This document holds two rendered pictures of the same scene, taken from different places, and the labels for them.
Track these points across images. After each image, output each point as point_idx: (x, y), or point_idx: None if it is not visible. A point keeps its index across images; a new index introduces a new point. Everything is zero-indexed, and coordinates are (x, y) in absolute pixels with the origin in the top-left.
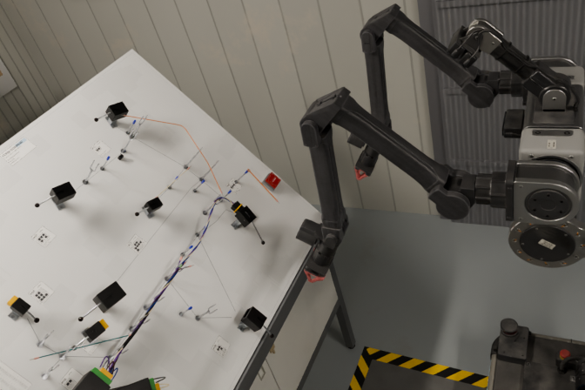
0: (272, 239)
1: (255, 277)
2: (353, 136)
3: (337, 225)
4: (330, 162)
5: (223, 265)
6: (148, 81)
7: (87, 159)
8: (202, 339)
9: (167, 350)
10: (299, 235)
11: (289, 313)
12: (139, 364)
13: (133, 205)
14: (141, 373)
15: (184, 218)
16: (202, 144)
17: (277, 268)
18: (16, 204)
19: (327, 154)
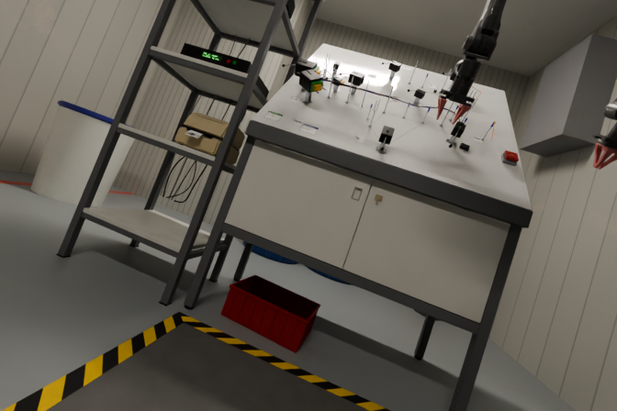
0: (461, 164)
1: (421, 154)
2: (614, 103)
3: (478, 24)
4: None
5: (413, 137)
6: (494, 97)
7: (420, 83)
8: (357, 129)
9: (342, 116)
10: (456, 63)
11: (416, 210)
12: (330, 106)
13: (413, 98)
14: (326, 107)
15: (427, 116)
16: (487, 121)
17: (441, 169)
18: (380, 69)
19: None
